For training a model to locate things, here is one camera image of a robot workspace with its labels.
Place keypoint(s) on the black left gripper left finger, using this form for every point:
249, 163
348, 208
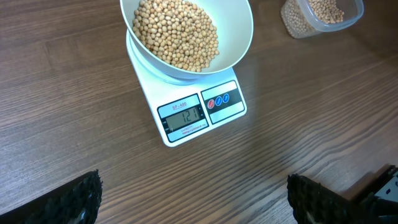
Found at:
77, 201

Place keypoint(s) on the clear plastic bean container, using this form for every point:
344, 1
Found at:
353, 11

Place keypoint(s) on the white bowl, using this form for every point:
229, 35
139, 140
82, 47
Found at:
235, 27

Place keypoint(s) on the pile of soybeans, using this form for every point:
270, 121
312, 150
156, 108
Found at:
297, 25

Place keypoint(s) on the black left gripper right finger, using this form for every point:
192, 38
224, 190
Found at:
313, 203

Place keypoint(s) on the white digital kitchen scale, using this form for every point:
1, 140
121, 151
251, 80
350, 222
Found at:
185, 109

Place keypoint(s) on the soybeans in white bowl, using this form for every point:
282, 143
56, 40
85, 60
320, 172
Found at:
178, 32

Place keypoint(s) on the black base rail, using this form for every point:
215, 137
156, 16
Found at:
379, 197

